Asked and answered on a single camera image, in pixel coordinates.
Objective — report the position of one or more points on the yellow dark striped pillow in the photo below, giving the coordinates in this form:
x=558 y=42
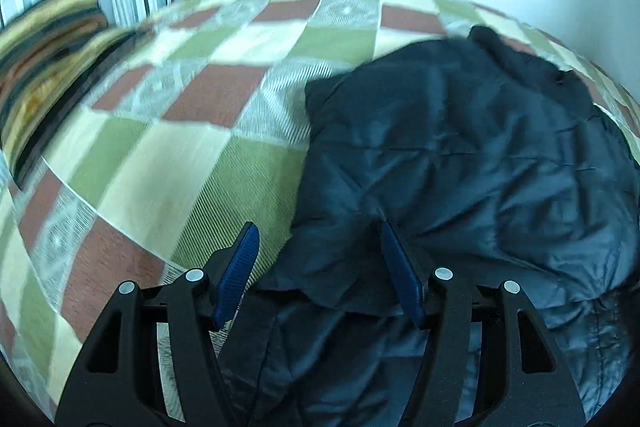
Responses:
x=45 y=57

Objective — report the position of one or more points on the checkered patchwork bedspread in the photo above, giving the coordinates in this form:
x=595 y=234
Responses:
x=190 y=107

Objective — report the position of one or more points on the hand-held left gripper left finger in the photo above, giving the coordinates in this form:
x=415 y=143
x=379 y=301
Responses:
x=237 y=272

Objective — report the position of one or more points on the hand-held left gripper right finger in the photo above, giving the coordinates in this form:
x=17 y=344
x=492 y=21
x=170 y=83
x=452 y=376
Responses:
x=403 y=273

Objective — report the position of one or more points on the dark navy puffer jacket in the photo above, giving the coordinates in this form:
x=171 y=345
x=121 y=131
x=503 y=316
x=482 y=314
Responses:
x=450 y=157

